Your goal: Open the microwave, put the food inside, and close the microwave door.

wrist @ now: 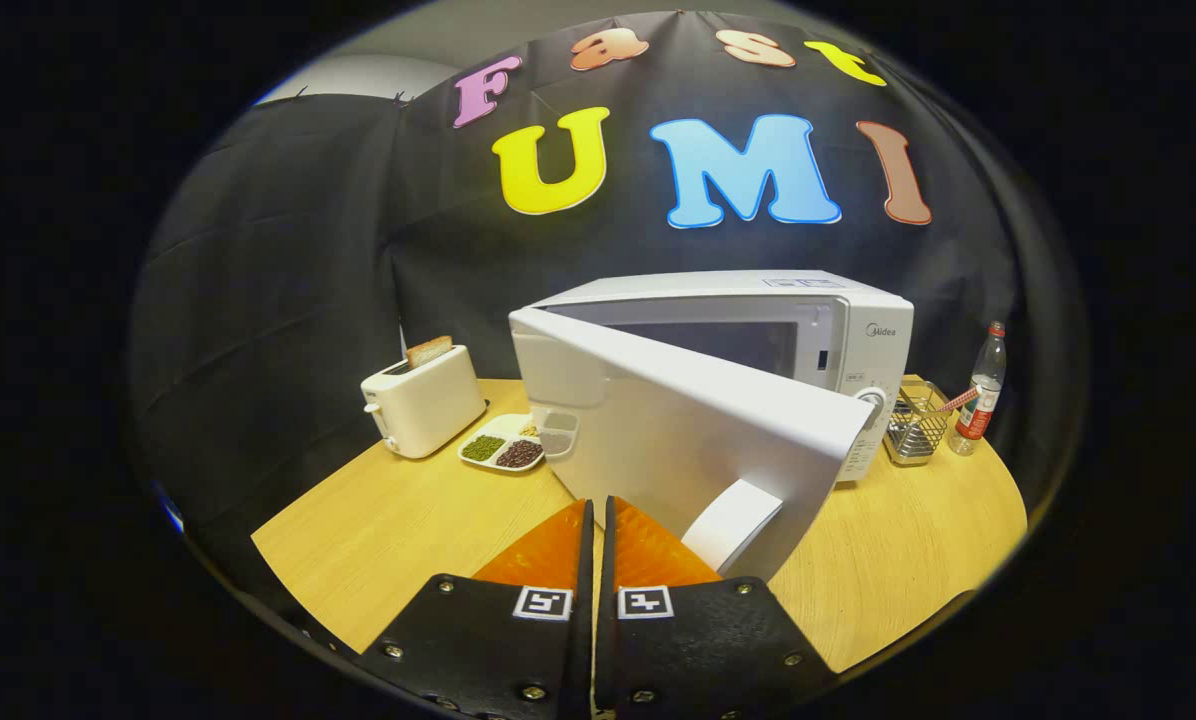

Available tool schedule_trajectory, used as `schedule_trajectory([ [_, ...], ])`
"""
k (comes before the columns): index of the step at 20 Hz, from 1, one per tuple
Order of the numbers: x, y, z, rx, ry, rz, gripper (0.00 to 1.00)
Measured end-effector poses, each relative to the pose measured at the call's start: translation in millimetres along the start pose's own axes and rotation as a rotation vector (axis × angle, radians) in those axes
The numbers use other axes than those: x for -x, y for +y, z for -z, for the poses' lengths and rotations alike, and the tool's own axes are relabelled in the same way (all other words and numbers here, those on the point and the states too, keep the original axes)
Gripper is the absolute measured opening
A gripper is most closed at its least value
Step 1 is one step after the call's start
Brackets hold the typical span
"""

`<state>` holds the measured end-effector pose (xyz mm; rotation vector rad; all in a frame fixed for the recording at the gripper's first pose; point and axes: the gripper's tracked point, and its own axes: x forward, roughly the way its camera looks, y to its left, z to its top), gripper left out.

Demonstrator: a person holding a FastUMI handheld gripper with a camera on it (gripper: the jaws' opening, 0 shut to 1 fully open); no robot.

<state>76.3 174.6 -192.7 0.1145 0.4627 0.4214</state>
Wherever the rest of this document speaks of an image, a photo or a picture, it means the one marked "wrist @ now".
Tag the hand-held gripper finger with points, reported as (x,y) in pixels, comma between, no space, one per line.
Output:
(606,650)
(584,650)

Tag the white microwave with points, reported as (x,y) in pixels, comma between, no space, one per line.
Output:
(678,430)

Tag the white divided dish with beans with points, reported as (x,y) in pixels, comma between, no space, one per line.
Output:
(503,452)

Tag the cream toaster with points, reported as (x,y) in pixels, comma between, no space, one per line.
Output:
(423,405)

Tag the toast slice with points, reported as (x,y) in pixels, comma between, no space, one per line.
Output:
(428,352)

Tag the red striped straw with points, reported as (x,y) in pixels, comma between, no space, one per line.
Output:
(958,400)

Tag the clear plastic bottle red label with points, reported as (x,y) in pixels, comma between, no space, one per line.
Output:
(986,380)

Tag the black backdrop cloth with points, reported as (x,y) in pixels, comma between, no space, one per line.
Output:
(258,300)

